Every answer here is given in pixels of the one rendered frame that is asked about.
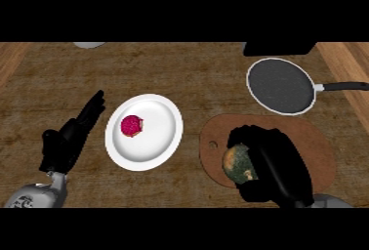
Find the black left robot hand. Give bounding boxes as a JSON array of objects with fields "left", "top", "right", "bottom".
[{"left": 37, "top": 89, "right": 107, "bottom": 175}]

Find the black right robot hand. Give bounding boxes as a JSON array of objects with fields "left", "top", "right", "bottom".
[{"left": 226, "top": 124, "right": 316, "bottom": 209}]

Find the green and orange squash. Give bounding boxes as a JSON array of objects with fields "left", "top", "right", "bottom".
[{"left": 220, "top": 143, "right": 260, "bottom": 185}]

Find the brown wooden cutting board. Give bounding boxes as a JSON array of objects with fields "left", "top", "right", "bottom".
[{"left": 200, "top": 113, "right": 339, "bottom": 191}]

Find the dark grey frying pan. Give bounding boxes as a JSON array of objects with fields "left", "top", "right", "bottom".
[{"left": 246, "top": 57, "right": 369, "bottom": 116}]

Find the white oval plate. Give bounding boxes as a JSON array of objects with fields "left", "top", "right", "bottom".
[{"left": 104, "top": 93, "right": 185, "bottom": 172}]

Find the pale grey round object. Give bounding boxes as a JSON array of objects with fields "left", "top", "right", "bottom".
[{"left": 73, "top": 42, "right": 108, "bottom": 50}]

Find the black appliance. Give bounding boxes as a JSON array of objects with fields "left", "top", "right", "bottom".
[{"left": 243, "top": 42, "right": 319, "bottom": 58}]

